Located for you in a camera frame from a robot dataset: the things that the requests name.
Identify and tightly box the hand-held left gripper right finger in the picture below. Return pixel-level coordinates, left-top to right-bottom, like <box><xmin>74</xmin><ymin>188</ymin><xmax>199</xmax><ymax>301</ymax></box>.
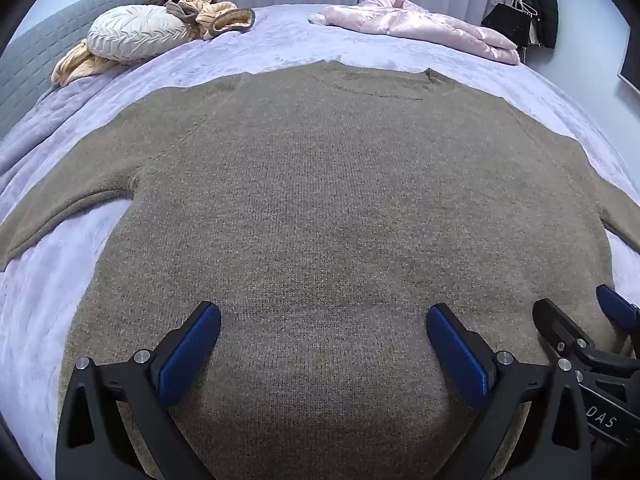
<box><xmin>426</xmin><ymin>303</ymin><xmax>593</xmax><ymax>480</ymax></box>

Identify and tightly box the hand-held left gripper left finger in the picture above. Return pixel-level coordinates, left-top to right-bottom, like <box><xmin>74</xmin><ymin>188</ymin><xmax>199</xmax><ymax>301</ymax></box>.
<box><xmin>55</xmin><ymin>301</ymin><xmax>222</xmax><ymax>480</ymax></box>

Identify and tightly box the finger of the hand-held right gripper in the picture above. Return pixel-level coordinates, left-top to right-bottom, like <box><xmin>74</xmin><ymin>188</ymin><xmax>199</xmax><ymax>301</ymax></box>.
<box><xmin>596</xmin><ymin>284</ymin><xmax>640</xmax><ymax>351</ymax></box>
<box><xmin>532</xmin><ymin>299</ymin><xmax>601</xmax><ymax>361</ymax></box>

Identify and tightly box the olive brown knit sweater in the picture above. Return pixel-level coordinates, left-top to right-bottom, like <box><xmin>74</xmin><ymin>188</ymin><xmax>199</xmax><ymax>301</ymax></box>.
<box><xmin>0</xmin><ymin>60</ymin><xmax>640</xmax><ymax>480</ymax></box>

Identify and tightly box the flat monitor screen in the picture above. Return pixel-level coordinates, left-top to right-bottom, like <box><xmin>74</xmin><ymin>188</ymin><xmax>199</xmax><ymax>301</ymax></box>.
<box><xmin>617</xmin><ymin>22</ymin><xmax>640</xmax><ymax>86</ymax></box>

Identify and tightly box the black bag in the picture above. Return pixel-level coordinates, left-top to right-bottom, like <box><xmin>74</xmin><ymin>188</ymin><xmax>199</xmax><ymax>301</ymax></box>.
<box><xmin>481</xmin><ymin>2</ymin><xmax>532</xmax><ymax>48</ymax></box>

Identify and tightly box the black hanging jacket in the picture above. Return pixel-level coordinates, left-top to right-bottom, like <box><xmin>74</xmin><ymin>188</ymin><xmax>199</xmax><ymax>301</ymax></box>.
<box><xmin>514</xmin><ymin>0</ymin><xmax>558</xmax><ymax>50</ymax></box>

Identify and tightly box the round white pleated cushion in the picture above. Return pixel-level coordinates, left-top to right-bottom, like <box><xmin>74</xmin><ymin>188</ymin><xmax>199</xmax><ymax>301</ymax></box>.
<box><xmin>87</xmin><ymin>4</ymin><xmax>193</xmax><ymax>61</ymax></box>

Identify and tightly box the lavender plush blanket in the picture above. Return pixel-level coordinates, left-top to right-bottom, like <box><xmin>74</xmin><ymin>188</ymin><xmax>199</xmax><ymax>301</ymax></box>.
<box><xmin>0</xmin><ymin>2</ymin><xmax>640</xmax><ymax>461</ymax></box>

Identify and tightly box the grey quilted headboard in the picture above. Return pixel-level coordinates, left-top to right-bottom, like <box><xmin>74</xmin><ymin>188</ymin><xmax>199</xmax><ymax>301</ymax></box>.
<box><xmin>0</xmin><ymin>0</ymin><xmax>148</xmax><ymax>141</ymax></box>

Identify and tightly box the peach striped fleece garment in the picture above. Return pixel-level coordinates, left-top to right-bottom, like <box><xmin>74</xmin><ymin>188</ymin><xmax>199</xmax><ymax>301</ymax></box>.
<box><xmin>50</xmin><ymin>0</ymin><xmax>256</xmax><ymax>86</ymax></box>

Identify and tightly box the pink satin padded jacket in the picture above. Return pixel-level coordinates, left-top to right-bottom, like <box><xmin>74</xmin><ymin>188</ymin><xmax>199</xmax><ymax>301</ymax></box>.
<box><xmin>308</xmin><ymin>0</ymin><xmax>522</xmax><ymax>66</ymax></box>

